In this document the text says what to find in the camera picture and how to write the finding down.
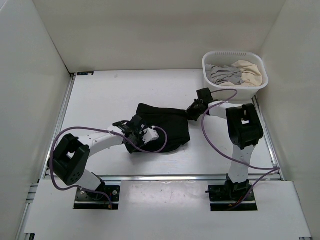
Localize front aluminium rail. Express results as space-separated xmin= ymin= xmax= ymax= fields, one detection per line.
xmin=100 ymin=174 xmax=226 ymax=182

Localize beige garment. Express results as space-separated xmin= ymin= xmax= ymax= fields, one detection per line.
xmin=221 ymin=60 xmax=263 ymax=87

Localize white plastic laundry basket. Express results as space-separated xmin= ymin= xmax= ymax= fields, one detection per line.
xmin=202 ymin=50 xmax=269 ymax=101

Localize small dark label sticker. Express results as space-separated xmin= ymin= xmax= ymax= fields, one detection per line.
xmin=77 ymin=71 xmax=94 ymax=76

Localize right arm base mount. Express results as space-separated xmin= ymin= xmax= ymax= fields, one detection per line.
xmin=206 ymin=179 xmax=258 ymax=212

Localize grey garment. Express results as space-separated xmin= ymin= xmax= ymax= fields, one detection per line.
xmin=205 ymin=64 xmax=244 ymax=86

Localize left aluminium rail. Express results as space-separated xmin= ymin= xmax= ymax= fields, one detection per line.
xmin=31 ymin=72 xmax=76 ymax=186

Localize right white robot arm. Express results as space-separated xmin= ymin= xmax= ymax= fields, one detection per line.
xmin=186 ymin=88 xmax=264 ymax=201

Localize black trousers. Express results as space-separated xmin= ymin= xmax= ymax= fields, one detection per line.
xmin=136 ymin=103 xmax=191 ymax=153

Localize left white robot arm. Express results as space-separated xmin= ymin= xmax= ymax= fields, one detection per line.
xmin=48 ymin=115 xmax=159 ymax=200

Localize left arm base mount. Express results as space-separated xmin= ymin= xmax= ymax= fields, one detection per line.
xmin=73 ymin=172 xmax=121 ymax=210

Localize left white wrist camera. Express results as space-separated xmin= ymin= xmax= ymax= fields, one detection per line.
xmin=142 ymin=126 xmax=159 ymax=145

